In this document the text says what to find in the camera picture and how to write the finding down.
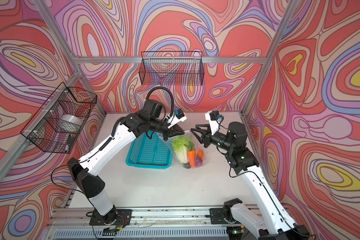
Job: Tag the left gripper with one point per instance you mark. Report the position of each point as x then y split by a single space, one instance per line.
172 131

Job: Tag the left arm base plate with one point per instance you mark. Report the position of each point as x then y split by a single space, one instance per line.
118 217

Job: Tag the clear zip top bag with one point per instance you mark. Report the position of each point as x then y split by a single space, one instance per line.
168 143

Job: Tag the purple onion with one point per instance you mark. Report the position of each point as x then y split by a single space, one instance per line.
198 162

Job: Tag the black wire basket back wall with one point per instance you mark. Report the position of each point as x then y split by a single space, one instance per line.
172 68

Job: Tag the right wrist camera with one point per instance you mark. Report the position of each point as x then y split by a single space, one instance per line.
215 120

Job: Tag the orange carrot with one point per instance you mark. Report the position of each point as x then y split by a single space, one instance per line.
191 154

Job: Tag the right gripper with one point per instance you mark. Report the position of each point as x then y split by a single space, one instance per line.
206 135

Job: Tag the black wire basket wall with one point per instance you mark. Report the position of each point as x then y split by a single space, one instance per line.
45 133
172 68

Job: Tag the green lettuce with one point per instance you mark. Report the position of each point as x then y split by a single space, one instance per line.
181 144

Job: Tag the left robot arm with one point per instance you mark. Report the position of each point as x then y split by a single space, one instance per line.
85 170

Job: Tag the orange pumpkin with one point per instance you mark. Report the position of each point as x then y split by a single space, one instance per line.
200 154

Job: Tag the white roll in basket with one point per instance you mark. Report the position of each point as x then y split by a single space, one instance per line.
69 123

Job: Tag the black wire basket left wall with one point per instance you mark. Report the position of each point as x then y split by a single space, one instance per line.
45 133

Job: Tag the teal plastic basket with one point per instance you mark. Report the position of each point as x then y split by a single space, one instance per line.
149 153

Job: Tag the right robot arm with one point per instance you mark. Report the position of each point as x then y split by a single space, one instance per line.
275 222

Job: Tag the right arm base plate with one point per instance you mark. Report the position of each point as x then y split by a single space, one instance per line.
221 216

